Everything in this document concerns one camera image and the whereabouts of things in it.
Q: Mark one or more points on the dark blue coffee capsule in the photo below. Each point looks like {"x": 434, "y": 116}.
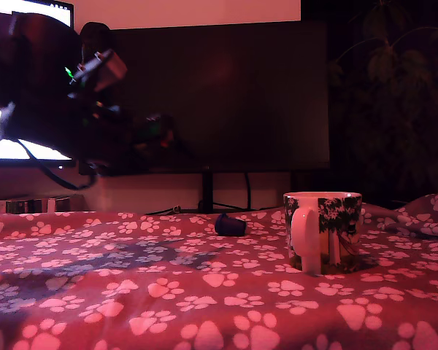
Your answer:
{"x": 228, "y": 226}

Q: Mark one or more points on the leaf print coffee mug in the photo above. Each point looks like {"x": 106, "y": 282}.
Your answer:
{"x": 345, "y": 215}

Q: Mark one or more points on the black monitor stand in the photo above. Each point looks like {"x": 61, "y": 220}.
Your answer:
{"x": 207, "y": 193}

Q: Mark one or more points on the dark computer monitor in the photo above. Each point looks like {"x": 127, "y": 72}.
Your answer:
{"x": 241, "y": 91}

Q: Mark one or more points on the dark slim book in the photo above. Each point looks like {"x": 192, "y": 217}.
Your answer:
{"x": 34, "y": 206}
{"x": 67, "y": 204}

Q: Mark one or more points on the white slim book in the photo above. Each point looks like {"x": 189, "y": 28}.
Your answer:
{"x": 51, "y": 205}

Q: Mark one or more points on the black headphones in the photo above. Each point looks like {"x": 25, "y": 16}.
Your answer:
{"x": 95, "y": 36}

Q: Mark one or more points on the paw print cloth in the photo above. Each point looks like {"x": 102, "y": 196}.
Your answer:
{"x": 204, "y": 310}

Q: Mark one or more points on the green box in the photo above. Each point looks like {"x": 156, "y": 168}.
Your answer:
{"x": 16, "y": 207}

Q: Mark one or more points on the white box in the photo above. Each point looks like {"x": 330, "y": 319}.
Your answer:
{"x": 1, "y": 206}

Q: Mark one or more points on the large house plant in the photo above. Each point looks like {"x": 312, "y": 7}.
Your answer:
{"x": 387, "y": 62}

